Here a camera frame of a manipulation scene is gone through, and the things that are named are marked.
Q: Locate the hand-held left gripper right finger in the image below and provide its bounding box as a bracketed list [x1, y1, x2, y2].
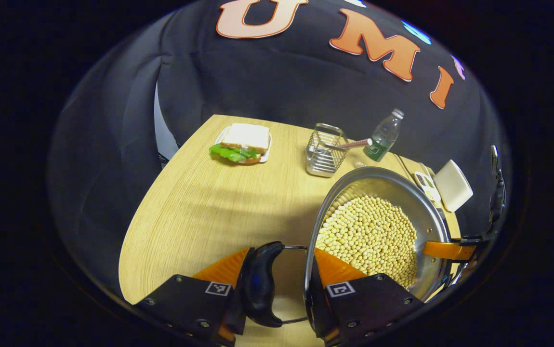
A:
[305, 247, 425, 347]

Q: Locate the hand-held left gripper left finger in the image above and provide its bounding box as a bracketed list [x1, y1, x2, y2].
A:
[134, 247, 253, 347]

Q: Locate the steel pot with black handles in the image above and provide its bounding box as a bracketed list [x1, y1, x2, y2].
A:
[238, 166, 453, 329]

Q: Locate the white toaster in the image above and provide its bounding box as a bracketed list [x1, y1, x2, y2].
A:
[433, 160, 474, 213]

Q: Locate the pile of soybeans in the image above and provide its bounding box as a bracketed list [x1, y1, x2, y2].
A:
[315, 194, 418, 290]

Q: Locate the clear plastic water bottle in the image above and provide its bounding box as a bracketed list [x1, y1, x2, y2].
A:
[363, 108, 405, 162]

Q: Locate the white sandwich plate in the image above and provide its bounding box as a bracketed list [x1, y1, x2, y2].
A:
[215, 126, 272, 164]

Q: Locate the toy sandwich with lettuce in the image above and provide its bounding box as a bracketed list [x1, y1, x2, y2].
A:
[209, 123, 271, 164]

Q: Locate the black backdrop cloth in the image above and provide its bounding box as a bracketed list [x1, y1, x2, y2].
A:
[48, 0, 514, 299]

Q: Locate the thin dark cable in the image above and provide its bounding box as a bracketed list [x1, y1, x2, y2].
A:
[396, 154, 422, 183]

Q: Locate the pink handled utensil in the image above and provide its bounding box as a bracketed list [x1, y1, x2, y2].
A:
[325, 138, 373, 150]

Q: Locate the clear wire basket holder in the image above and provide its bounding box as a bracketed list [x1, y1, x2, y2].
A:
[305, 123, 347, 178]

